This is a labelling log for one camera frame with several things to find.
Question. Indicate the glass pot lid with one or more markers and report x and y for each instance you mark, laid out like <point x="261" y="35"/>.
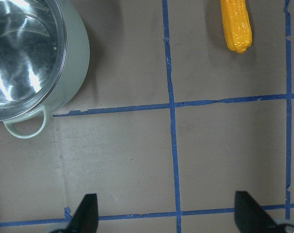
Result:
<point x="32" y="53"/>

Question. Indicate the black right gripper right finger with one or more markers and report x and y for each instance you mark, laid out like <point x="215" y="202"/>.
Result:
<point x="250" y="217"/>

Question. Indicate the blue tape strip vertical middle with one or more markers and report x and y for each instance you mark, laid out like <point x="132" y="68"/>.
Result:
<point x="168" y="59"/>

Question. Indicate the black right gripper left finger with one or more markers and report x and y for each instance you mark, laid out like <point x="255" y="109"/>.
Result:
<point x="86" y="217"/>

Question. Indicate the blue tape strip horizontal upper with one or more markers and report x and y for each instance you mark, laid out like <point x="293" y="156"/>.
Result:
<point x="167" y="105"/>

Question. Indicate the pale green cooking pot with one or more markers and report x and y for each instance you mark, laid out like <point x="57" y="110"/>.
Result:
<point x="71" y="78"/>

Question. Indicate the yellow plastic corn cob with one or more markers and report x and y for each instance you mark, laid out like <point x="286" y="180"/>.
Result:
<point x="236" y="25"/>

